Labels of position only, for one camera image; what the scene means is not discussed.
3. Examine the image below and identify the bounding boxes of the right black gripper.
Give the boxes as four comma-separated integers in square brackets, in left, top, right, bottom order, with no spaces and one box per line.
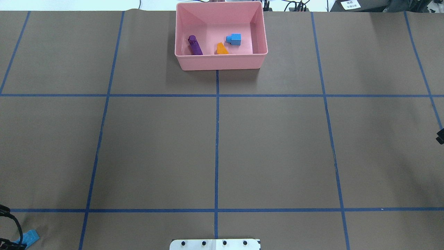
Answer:
[436,128,444,144]

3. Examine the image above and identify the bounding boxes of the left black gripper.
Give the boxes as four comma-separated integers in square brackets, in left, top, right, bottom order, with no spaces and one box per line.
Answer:
[0,238,27,250]

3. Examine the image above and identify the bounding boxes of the long light blue block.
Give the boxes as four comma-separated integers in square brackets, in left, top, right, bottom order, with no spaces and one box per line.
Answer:
[22,230,40,247]

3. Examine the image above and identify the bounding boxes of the small blue cube block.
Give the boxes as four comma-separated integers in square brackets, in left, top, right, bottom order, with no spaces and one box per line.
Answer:
[225,33,241,46]

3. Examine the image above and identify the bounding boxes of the orange sloped block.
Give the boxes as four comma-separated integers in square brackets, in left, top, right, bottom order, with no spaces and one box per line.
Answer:
[216,42,229,55]

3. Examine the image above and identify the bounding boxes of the purple sloped block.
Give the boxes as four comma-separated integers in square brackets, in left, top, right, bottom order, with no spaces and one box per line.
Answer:
[188,35,203,56]

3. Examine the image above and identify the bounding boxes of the black box with label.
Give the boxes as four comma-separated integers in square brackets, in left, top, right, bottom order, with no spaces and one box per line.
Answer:
[329,0,390,12]

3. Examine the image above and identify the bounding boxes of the pink plastic box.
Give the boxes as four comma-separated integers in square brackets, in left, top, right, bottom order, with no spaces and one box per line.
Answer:
[174,1,268,71]

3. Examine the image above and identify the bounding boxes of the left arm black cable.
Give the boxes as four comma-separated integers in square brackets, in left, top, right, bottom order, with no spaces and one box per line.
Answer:
[0,204,24,243]

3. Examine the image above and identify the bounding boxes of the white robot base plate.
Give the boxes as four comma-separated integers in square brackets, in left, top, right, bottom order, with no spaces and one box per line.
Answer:
[169,239,261,250]

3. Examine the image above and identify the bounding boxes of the black cables at back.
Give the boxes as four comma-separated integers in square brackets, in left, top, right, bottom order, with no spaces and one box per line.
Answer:
[263,0,311,12]

